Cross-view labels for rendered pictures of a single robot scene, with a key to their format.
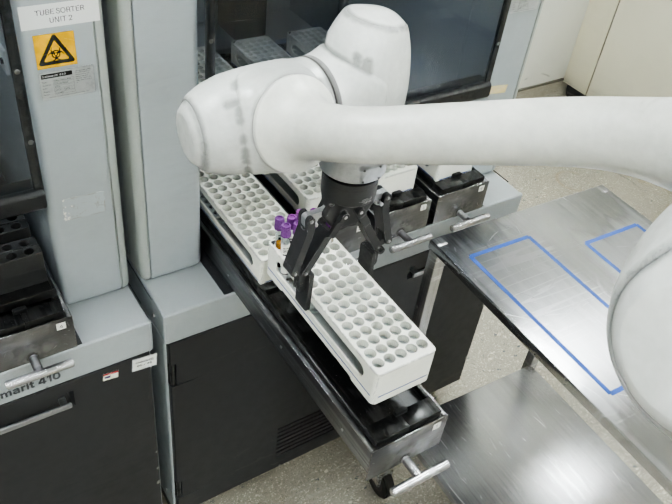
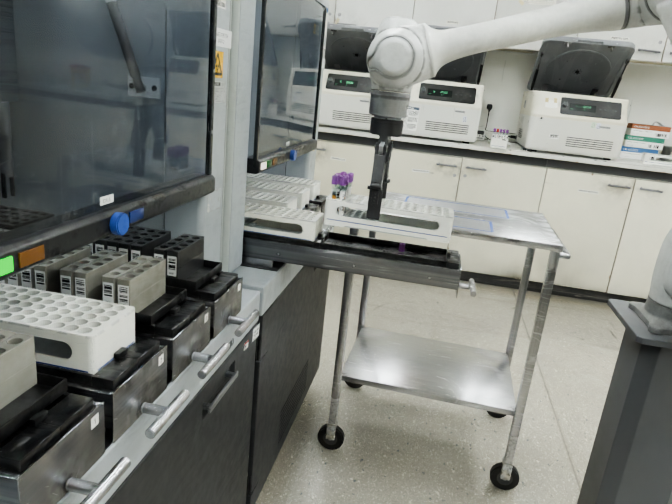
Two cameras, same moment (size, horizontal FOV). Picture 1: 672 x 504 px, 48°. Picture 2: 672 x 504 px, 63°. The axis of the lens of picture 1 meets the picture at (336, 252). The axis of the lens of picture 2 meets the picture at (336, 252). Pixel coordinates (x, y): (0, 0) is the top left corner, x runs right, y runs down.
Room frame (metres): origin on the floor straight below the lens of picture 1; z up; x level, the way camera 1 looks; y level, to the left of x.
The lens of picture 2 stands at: (-0.08, 0.94, 1.18)
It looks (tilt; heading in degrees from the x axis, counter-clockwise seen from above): 17 degrees down; 317
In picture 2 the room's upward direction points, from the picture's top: 6 degrees clockwise
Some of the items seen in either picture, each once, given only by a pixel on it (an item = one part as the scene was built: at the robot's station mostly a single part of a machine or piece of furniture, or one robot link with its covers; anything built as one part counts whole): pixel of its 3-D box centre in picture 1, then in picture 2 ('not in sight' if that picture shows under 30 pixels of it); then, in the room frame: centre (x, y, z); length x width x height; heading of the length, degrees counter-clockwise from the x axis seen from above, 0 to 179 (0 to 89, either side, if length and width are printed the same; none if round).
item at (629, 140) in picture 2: not in sight; (641, 141); (1.38, -3.06, 1.01); 0.23 x 0.12 x 0.08; 37
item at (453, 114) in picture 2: not in sight; (439, 83); (2.36, -2.10, 1.24); 0.62 x 0.56 x 0.69; 128
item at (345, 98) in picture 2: not in sight; (353, 78); (2.82, -1.74, 1.22); 0.62 x 0.56 x 0.64; 126
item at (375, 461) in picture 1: (294, 302); (329, 252); (0.90, 0.06, 0.78); 0.73 x 0.14 x 0.09; 38
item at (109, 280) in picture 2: not in sight; (129, 283); (0.73, 0.63, 0.85); 0.12 x 0.02 x 0.06; 128
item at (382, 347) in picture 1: (345, 307); (388, 216); (0.79, -0.02, 0.89); 0.30 x 0.10 x 0.06; 38
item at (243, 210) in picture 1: (245, 216); (261, 220); (1.04, 0.17, 0.83); 0.30 x 0.10 x 0.06; 38
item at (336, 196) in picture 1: (347, 196); (385, 138); (0.81, 0.00, 1.07); 0.08 x 0.07 x 0.09; 128
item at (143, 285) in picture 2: not in sight; (142, 286); (0.71, 0.61, 0.85); 0.12 x 0.02 x 0.06; 129
